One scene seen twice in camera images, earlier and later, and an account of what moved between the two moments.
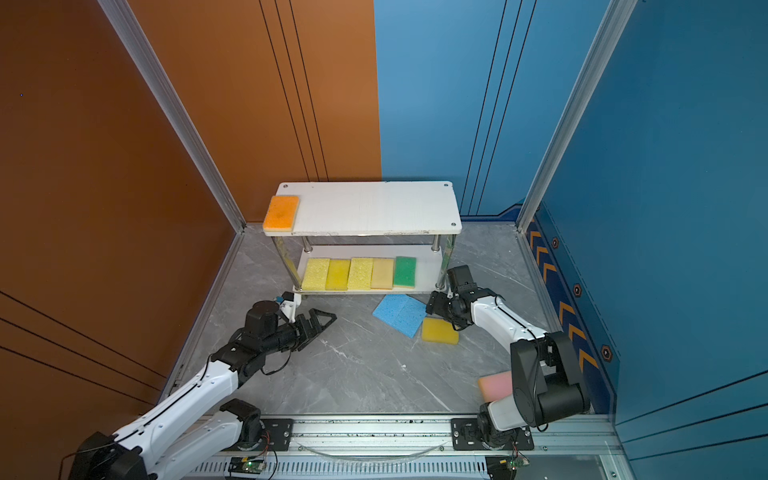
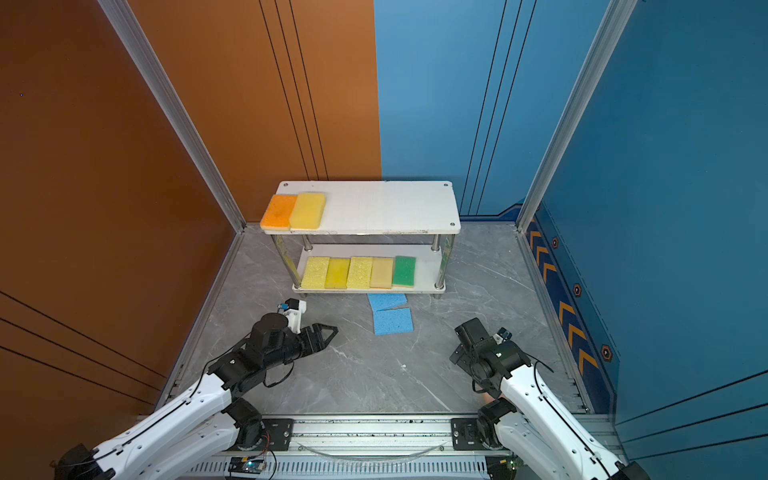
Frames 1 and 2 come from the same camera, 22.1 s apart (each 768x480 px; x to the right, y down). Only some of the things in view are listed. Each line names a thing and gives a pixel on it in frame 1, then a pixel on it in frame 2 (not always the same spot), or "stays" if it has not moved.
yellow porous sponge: (360, 274) stays
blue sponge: (412, 316) to (394, 320)
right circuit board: (504, 467) stays
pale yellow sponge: (382, 273) stays
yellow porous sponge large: (315, 274) stays
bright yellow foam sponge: (338, 274) stays
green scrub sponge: (405, 271) stays
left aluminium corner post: (132, 32) stays
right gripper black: (435, 305) to (460, 358)
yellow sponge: (439, 330) to (308, 211)
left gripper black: (307, 334) to (319, 343)
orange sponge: (282, 214) stays
